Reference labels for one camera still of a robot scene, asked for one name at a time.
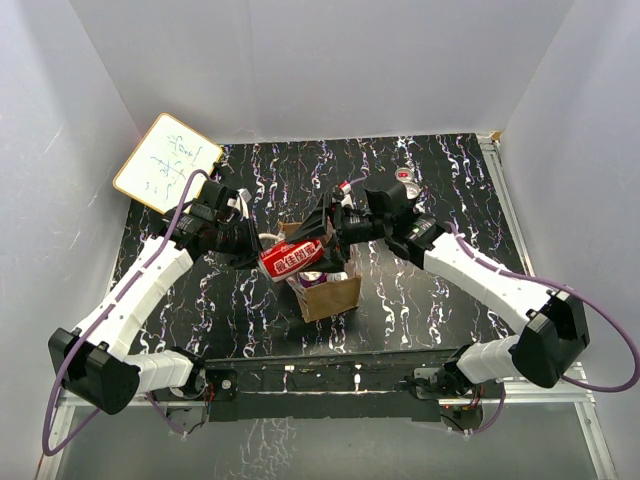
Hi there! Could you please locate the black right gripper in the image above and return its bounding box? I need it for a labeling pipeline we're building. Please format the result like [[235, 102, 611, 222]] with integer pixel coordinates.
[[286, 194, 391, 273]]

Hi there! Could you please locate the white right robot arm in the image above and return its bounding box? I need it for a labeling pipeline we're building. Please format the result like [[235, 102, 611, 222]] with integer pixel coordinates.
[[285, 176, 590, 397]]

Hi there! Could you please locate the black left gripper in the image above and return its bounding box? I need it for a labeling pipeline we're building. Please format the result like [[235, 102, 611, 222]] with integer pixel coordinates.
[[214, 213, 271, 270]]

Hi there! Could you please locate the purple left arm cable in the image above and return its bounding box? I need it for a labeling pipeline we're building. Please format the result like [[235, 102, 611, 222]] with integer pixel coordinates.
[[40, 168, 216, 457]]

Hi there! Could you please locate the small white whiteboard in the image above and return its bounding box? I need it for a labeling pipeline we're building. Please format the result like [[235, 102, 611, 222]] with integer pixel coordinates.
[[113, 113, 223, 214]]

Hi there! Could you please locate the aluminium frame profile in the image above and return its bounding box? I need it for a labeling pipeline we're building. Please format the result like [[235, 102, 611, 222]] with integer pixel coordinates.
[[37, 362, 621, 480]]

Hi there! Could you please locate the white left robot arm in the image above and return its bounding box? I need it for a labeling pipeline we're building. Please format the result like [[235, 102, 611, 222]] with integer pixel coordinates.
[[48, 180, 261, 415]]

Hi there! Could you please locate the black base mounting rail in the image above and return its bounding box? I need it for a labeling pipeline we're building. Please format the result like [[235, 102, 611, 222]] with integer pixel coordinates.
[[164, 344, 506, 425]]

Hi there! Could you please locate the purple fanta can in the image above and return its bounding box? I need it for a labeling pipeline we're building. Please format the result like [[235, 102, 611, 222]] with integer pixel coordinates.
[[297, 271, 327, 288]]

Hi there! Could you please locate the red coke can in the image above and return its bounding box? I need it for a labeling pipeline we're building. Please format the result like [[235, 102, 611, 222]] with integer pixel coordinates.
[[258, 239, 324, 282]]

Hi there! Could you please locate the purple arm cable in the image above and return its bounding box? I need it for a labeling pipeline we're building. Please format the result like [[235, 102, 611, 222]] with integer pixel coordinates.
[[40, 168, 216, 457], [339, 175, 640, 441]]

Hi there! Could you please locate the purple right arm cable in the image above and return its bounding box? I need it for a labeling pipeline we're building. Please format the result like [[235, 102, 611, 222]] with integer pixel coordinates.
[[339, 175, 640, 441]]

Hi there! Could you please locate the red-tab soda can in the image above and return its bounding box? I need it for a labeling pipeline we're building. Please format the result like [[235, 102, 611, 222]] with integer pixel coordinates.
[[395, 167, 415, 183]]

